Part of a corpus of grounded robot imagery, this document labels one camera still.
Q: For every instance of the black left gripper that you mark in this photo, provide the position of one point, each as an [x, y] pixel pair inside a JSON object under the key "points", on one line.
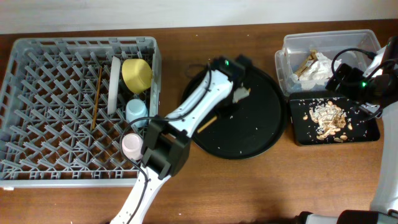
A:
{"points": [[229, 101]]}

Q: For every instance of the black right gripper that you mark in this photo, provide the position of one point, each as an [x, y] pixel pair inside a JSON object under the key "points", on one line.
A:
{"points": [[346, 86]]}

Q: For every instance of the wooden chopstick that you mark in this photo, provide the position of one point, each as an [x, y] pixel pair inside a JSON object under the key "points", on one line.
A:
{"points": [[96, 99], [212, 120]]}

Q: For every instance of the white paper napkin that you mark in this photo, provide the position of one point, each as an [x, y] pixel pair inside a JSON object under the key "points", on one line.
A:
{"points": [[319, 70]]}

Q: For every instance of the brown foil wrapper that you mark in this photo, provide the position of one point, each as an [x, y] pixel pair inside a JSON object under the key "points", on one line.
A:
{"points": [[305, 65]]}

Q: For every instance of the blue cup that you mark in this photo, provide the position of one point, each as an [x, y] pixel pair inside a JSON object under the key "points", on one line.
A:
{"points": [[135, 109]]}

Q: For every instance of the yellow bowl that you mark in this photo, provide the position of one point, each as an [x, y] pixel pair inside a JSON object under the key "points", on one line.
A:
{"points": [[137, 75]]}

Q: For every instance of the pink cup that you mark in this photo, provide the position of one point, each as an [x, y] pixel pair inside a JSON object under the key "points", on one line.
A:
{"points": [[131, 146]]}

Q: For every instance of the grey round plate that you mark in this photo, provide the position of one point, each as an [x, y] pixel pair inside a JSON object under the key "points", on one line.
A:
{"points": [[113, 85]]}

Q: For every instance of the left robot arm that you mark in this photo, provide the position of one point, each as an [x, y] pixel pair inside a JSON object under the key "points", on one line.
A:
{"points": [[166, 146]]}

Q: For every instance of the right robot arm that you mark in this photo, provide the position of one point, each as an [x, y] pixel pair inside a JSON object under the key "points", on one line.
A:
{"points": [[377, 85]]}

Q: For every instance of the grey plastic dishwasher rack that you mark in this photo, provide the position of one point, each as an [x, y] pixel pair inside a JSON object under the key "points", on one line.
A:
{"points": [[47, 102]]}

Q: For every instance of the round black tray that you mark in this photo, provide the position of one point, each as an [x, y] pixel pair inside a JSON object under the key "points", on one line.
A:
{"points": [[249, 127]]}

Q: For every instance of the food scraps pile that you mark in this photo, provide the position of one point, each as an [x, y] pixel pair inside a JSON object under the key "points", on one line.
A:
{"points": [[329, 121]]}

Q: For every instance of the black rectangular tray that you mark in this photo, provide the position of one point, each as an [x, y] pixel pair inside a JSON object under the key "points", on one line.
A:
{"points": [[363, 130]]}

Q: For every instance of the clear plastic bin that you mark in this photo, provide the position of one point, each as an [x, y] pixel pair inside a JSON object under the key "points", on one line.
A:
{"points": [[297, 47]]}

